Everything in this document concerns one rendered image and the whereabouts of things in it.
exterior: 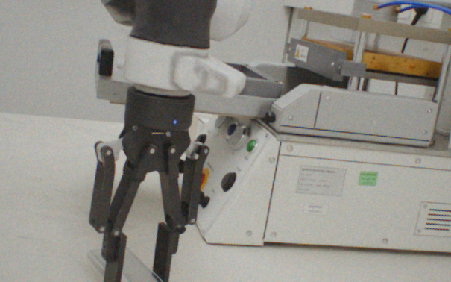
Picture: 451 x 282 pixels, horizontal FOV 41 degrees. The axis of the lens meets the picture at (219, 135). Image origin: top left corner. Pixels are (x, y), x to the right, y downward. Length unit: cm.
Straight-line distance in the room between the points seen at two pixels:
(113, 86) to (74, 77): 156
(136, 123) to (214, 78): 10
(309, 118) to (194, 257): 26
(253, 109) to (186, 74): 32
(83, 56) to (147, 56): 181
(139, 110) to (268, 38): 197
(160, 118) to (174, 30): 9
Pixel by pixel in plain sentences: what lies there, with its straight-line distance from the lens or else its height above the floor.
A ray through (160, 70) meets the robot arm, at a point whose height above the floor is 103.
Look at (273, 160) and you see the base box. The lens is 90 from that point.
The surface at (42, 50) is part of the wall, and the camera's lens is 243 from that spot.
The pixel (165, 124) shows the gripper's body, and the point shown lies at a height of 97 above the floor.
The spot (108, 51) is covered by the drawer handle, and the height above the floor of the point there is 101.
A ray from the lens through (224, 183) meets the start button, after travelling 93.
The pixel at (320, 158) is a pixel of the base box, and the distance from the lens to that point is 92.
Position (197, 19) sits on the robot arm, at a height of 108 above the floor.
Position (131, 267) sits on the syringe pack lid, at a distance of 77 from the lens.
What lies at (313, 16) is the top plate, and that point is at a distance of 111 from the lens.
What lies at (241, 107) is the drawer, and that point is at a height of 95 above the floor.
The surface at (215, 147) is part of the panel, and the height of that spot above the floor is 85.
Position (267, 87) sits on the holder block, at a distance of 94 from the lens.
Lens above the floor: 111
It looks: 13 degrees down
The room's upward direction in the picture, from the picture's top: 9 degrees clockwise
